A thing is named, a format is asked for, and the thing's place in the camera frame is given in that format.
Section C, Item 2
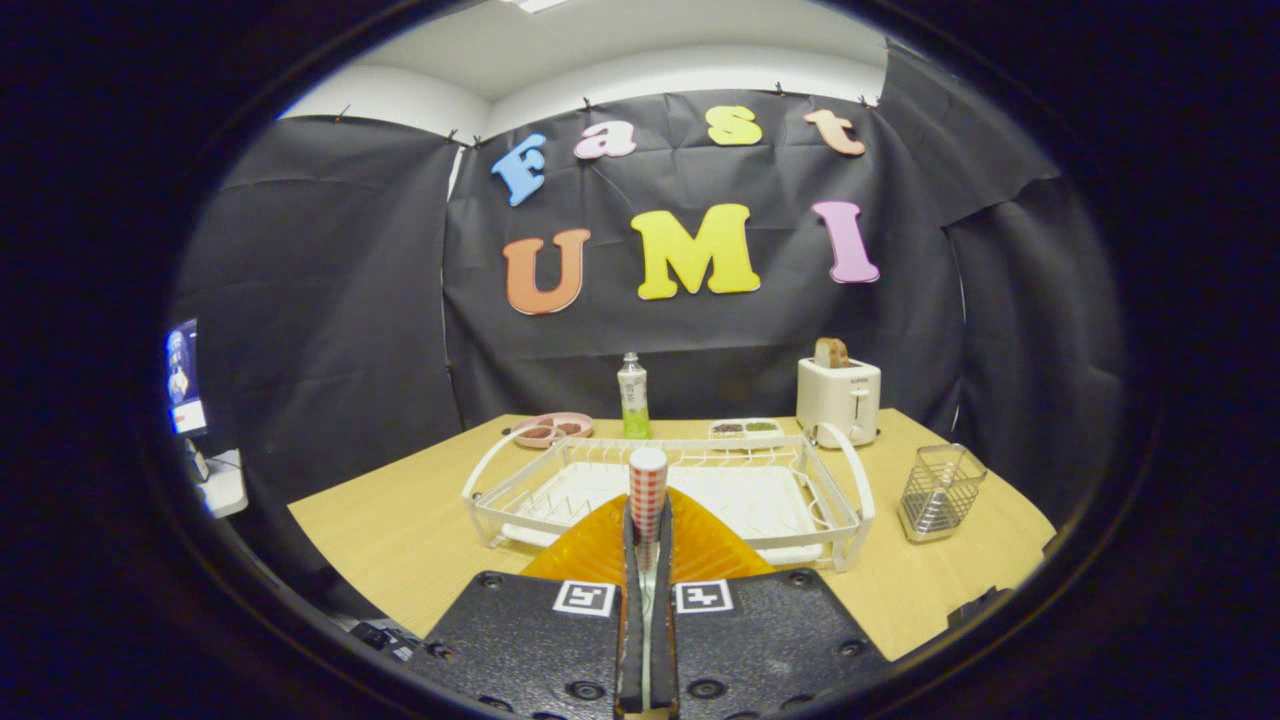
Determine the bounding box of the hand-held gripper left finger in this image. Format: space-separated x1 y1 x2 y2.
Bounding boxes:
420 490 646 719

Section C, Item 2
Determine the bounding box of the white side desk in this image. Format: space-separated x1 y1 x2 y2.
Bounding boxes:
190 448 249 519

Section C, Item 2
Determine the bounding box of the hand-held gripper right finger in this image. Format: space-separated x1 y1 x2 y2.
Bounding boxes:
655 488 891 719

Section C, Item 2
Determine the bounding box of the white wire dish rack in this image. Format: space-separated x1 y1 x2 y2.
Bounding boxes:
461 420 877 573

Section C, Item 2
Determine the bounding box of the pink plate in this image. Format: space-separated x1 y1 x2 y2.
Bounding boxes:
510 412 595 449

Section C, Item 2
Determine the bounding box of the spoon with red checked handle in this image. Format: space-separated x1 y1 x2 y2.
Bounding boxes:
628 446 669 713

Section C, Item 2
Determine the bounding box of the black backdrop cloth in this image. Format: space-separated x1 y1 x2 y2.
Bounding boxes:
170 40 1126 601

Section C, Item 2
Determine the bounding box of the clear bottle with green drink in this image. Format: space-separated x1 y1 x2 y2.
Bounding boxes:
616 352 652 441

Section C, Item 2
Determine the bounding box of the computer monitor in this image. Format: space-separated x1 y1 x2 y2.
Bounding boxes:
165 320 209 438

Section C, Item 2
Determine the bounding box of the silver wire basket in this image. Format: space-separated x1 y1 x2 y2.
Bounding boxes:
897 443 989 544

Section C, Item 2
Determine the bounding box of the white toaster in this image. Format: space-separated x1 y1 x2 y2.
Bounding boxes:
796 357 883 448

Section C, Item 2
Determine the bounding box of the white divided tray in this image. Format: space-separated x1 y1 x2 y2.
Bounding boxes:
707 418 785 442

